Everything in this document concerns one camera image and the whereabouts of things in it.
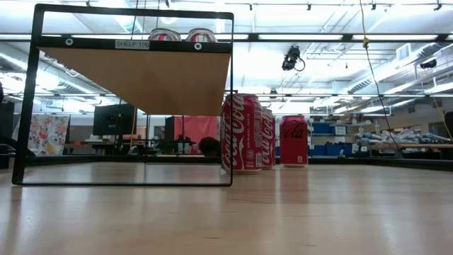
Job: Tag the orange partition panel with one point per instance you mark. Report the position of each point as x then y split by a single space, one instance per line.
196 129

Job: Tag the black table frame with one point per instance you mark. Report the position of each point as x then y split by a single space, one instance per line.
88 160

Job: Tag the red Coke Zero can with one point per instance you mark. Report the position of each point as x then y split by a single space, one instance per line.
293 141

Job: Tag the white shelf label sticker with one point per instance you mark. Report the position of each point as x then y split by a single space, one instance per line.
132 44

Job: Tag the person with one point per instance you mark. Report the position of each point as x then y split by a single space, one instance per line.
209 146

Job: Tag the blue storage bins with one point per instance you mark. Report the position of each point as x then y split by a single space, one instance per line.
329 148

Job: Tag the cluttered background table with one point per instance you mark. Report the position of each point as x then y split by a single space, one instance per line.
417 146

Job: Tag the dark background equipment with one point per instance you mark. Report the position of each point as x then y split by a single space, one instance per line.
5 120

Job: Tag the black background monitor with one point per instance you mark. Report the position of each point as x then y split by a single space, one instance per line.
113 120

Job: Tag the floral patterned cloth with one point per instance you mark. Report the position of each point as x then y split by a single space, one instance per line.
49 136

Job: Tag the black hanging camera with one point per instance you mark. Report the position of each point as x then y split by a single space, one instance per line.
291 58

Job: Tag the silver Diet Coke can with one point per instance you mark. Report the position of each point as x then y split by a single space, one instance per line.
164 35

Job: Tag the black ceiling speaker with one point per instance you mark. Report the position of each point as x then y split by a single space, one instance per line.
428 64

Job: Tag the black overhead frame bar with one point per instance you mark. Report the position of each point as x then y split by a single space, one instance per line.
301 37

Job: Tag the black metal shelf wooden board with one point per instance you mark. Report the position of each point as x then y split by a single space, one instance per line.
141 78

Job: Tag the red Coca-Cola Star Wars can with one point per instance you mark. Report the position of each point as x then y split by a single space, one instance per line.
201 35

